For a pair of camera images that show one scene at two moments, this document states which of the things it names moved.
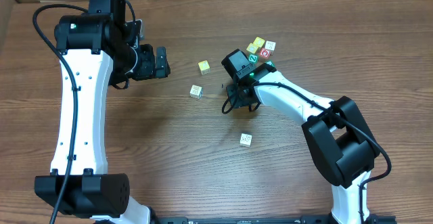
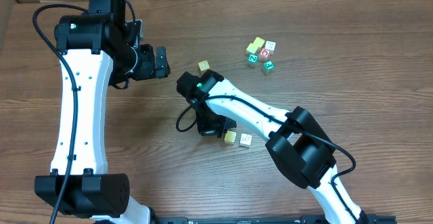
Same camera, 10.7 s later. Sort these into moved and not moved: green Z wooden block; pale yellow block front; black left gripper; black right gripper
Moved: black right gripper
Not moved: green Z wooden block; pale yellow block front; black left gripper
